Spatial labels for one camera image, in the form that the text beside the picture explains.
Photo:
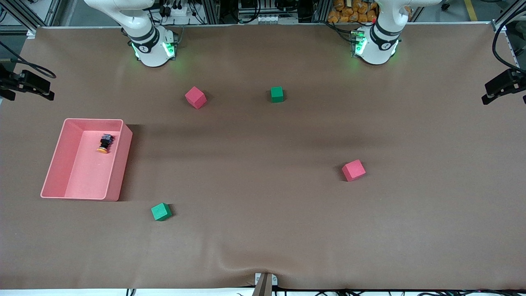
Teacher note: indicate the aluminium frame strut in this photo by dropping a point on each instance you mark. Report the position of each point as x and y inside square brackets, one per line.
[21, 14]
[507, 15]

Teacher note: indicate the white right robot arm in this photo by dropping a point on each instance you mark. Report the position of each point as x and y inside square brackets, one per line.
[152, 53]

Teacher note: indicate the white power strip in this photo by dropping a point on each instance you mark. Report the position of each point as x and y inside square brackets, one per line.
[181, 11]

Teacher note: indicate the brown table mat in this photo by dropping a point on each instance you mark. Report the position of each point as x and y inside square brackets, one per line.
[263, 230]

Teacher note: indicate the grey metal corner bracket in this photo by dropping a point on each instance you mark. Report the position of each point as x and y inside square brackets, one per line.
[32, 33]
[499, 26]

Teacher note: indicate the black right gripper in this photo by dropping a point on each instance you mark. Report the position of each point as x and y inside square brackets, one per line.
[3, 72]

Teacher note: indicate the orange capped black button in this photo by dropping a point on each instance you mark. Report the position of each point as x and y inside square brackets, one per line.
[105, 142]

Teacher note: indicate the white terminal block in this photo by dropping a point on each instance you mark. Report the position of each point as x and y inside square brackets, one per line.
[273, 19]

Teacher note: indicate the brown post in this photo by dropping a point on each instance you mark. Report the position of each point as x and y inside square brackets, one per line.
[263, 287]

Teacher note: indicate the pink plastic bin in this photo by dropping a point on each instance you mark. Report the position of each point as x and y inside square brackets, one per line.
[90, 172]

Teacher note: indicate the pile of orange items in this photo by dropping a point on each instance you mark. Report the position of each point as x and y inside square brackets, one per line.
[349, 14]

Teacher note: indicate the pink foam cube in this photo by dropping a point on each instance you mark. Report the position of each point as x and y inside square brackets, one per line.
[195, 98]
[353, 170]

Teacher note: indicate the green foam cube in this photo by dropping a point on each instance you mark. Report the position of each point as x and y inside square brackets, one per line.
[277, 94]
[160, 212]

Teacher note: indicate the white perforated edge rail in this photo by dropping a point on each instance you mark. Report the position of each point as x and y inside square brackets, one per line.
[512, 43]

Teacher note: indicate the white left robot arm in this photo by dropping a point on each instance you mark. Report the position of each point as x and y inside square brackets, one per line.
[376, 51]

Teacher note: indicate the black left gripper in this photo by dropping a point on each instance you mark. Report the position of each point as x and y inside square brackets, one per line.
[519, 81]

